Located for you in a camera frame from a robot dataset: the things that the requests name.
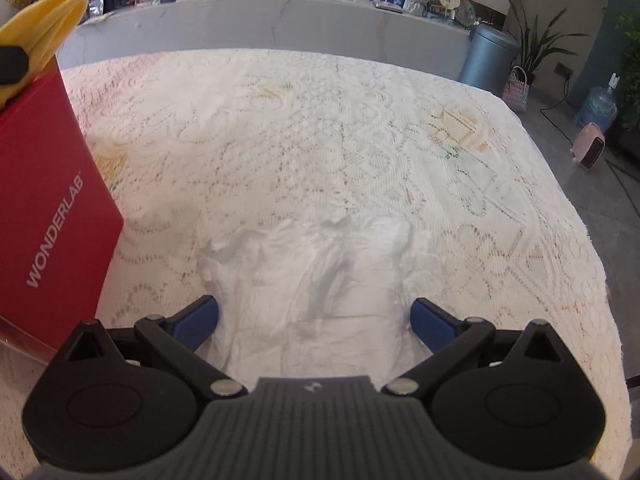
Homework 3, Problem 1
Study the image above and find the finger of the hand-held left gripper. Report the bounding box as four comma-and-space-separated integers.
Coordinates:
0, 46, 29, 85

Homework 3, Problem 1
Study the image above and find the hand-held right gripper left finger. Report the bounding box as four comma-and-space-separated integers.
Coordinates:
65, 294, 248, 398

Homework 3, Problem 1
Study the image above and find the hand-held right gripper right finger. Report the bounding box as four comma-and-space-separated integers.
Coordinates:
381, 296, 566, 396

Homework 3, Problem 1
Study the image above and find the yellow soft cloth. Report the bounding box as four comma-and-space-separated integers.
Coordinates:
0, 0, 87, 111

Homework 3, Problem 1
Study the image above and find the white plastic bag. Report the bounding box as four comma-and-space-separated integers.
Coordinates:
197, 217, 417, 382

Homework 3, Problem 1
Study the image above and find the red lidded box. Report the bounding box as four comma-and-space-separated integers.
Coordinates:
0, 67, 125, 361

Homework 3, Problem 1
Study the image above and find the white lace tablecloth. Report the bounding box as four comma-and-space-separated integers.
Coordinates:
0, 49, 628, 480

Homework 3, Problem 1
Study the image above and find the pink space heater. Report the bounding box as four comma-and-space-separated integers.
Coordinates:
571, 122, 607, 169

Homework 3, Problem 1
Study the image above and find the pastel woven basket bag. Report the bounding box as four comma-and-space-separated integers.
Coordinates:
501, 66, 530, 112

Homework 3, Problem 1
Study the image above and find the white marble television cabinet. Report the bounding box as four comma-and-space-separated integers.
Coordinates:
57, 0, 473, 81

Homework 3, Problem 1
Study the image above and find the grey-blue metal trash can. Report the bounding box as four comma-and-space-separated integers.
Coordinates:
459, 24, 521, 95

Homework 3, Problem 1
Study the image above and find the blue water jug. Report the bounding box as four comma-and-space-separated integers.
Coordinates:
575, 74, 621, 133

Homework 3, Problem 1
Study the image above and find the long-leaf potted plant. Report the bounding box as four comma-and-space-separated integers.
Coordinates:
502, 0, 591, 86

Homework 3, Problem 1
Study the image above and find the bushy green potted plant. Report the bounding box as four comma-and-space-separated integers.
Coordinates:
615, 10, 640, 131

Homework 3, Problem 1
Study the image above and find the black floor cable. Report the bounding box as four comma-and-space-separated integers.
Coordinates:
537, 77, 581, 141

